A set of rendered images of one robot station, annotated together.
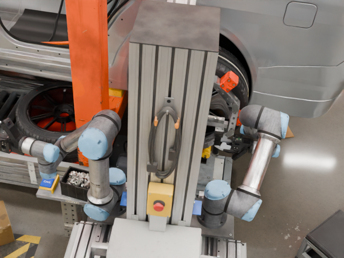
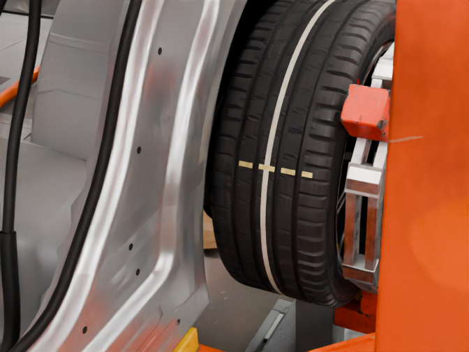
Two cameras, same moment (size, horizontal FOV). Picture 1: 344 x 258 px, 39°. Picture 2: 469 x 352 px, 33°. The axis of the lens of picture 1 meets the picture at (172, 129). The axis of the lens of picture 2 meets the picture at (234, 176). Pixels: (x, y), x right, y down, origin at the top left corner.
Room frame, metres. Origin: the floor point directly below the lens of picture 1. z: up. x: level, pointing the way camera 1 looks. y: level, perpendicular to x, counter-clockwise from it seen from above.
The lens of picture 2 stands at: (2.03, 1.33, 1.70)
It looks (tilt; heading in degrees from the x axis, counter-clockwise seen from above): 31 degrees down; 292
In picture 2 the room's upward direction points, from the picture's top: 3 degrees counter-clockwise
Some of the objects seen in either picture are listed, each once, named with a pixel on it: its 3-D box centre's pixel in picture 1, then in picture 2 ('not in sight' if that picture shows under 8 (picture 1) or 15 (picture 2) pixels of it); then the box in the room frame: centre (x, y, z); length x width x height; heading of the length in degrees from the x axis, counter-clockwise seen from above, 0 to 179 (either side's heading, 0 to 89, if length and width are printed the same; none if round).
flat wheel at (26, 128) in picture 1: (64, 120); not in sight; (2.55, 0.78, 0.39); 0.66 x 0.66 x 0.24
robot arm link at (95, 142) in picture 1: (99, 172); not in sight; (1.37, 0.29, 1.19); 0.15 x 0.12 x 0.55; 164
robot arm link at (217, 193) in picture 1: (217, 195); not in sight; (1.48, -0.25, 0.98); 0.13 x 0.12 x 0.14; 70
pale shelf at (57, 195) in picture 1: (74, 191); not in sight; (1.87, 0.56, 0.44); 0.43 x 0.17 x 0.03; 85
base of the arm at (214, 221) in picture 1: (213, 210); not in sight; (1.49, -0.24, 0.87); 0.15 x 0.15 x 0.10
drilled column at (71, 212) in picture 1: (72, 212); not in sight; (1.87, 0.59, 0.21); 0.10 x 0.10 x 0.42; 85
